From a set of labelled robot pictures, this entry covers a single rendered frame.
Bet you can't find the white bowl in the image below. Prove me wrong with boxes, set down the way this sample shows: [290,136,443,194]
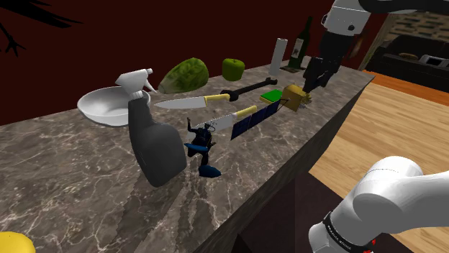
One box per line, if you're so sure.
[76,86,152,128]

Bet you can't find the grey spray bottle white trigger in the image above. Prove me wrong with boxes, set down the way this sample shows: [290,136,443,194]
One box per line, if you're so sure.
[114,68,189,188]

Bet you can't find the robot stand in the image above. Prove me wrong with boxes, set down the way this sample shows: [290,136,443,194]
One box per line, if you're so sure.
[230,170,415,253]

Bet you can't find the green lettuce head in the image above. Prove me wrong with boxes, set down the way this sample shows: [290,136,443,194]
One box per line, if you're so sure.
[158,57,210,95]

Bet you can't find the black wrench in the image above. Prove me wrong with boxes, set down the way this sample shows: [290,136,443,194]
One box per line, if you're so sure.
[219,77,278,103]

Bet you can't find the yellow round thing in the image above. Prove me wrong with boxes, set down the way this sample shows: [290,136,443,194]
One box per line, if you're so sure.
[0,231,37,253]

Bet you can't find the blue diver figure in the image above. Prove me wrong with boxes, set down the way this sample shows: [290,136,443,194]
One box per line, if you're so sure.
[183,117,222,179]

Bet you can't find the dark flat coaster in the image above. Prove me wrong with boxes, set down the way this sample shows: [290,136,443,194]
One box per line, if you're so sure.
[278,65,304,74]

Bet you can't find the small knife yellow handle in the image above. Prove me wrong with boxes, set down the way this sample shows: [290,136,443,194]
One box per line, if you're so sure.
[191,105,258,133]

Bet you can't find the large knife yellow handle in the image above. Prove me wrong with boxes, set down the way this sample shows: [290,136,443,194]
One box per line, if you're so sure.
[153,93,232,111]

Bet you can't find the dark green wine bottle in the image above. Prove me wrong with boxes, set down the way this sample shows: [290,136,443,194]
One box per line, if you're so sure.
[288,15,314,70]

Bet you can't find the green and yellow sponge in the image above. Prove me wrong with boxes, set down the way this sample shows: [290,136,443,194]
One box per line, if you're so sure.
[259,88,285,105]

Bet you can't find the gold satellite toy blue panels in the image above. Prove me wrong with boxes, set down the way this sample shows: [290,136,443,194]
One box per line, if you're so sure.
[230,83,314,142]

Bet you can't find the green apple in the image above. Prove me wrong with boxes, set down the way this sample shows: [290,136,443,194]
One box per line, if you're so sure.
[221,57,246,82]

